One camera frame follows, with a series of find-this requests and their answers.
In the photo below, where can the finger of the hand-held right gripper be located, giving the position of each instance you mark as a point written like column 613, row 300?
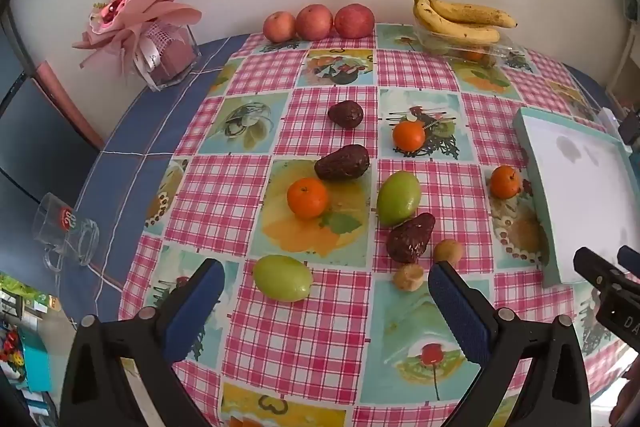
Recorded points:
column 630, row 256
column 595, row 267

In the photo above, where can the brown longan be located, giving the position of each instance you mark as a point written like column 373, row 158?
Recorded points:
column 407, row 277
column 448, row 252

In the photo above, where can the dark pear-shaped avocado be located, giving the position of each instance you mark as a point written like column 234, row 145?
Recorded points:
column 407, row 239

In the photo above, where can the person's right forearm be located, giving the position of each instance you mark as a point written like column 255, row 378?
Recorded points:
column 627, row 409

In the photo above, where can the white power strip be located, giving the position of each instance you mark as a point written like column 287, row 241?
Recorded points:
column 607, row 119

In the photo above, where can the black charger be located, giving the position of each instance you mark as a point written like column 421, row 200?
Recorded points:
column 631, row 127

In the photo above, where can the clear vase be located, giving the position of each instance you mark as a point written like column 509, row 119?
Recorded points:
column 170, row 57

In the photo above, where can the teal storage box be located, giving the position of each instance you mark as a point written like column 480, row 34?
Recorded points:
column 36, row 364

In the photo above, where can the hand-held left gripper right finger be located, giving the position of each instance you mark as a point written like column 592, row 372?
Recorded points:
column 460, row 312

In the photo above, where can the green mango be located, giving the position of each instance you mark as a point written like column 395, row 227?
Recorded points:
column 282, row 278
column 398, row 198

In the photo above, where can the dark elongated avocado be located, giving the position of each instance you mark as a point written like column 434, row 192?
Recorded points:
column 342, row 163

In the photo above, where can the glass mug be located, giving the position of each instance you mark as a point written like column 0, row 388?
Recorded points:
column 60, row 222

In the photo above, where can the teal wall decoration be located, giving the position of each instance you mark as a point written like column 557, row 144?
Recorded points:
column 632, row 6

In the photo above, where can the white tray with teal rim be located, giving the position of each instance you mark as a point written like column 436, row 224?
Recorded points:
column 585, row 187

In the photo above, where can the dark cabinet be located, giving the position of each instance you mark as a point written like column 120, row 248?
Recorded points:
column 40, row 132

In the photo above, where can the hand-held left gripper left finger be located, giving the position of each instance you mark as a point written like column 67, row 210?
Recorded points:
column 195, row 312

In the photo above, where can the orange tangerine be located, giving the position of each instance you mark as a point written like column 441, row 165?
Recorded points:
column 408, row 136
column 506, row 182
column 307, row 198
column 472, row 55

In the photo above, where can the yellow banana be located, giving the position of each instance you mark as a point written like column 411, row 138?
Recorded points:
column 460, row 33
column 475, row 13

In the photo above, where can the clear plastic container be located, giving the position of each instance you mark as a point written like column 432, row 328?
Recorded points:
column 445, row 47

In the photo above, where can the pink checkered tablecloth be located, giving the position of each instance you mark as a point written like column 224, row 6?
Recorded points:
column 320, row 332

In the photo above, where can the red apple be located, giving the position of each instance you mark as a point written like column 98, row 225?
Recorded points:
column 354, row 21
column 279, row 27
column 314, row 22

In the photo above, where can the dark round avocado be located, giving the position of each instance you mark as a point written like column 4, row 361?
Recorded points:
column 345, row 114

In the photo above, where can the pink flower bouquet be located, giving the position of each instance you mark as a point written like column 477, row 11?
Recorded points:
column 150, row 2

